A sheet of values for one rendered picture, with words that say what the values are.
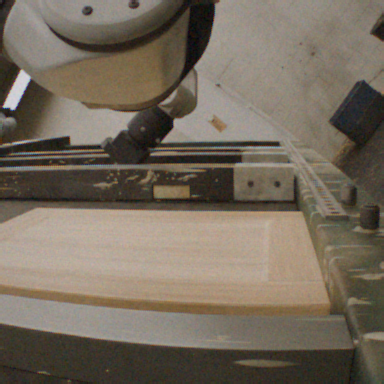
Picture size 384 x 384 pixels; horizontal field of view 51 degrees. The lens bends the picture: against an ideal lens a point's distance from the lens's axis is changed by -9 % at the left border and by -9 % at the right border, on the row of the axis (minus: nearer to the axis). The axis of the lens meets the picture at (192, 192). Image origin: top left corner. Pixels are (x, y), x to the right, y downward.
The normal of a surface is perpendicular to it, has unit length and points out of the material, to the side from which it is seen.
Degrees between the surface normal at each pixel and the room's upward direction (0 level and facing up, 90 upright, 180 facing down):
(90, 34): 110
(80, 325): 53
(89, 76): 128
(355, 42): 90
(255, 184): 90
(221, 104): 90
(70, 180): 90
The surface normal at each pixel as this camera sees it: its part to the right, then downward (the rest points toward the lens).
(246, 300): -0.03, -0.99
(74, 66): 0.02, 0.99
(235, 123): -0.22, 0.25
